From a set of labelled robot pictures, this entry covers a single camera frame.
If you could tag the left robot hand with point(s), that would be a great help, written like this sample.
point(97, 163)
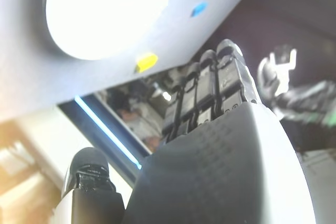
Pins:
point(210, 171)

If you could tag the robot column with blue light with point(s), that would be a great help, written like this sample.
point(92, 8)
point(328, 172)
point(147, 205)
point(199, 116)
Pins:
point(105, 129)

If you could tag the yellow block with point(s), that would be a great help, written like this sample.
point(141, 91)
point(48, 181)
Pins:
point(147, 62)

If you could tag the blue block with two holes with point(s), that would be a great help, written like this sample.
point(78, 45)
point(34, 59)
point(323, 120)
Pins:
point(199, 9)

